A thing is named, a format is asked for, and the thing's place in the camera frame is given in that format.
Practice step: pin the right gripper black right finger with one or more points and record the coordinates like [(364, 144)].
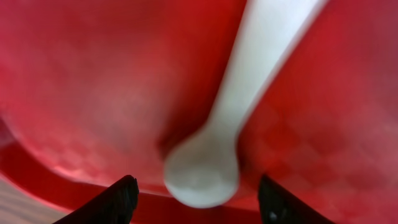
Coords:
[(278, 206)]

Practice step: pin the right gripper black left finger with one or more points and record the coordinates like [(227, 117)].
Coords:
[(115, 205)]

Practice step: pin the white plastic spoon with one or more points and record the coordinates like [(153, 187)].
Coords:
[(202, 171)]

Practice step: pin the red plastic tray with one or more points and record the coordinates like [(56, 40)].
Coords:
[(92, 91)]

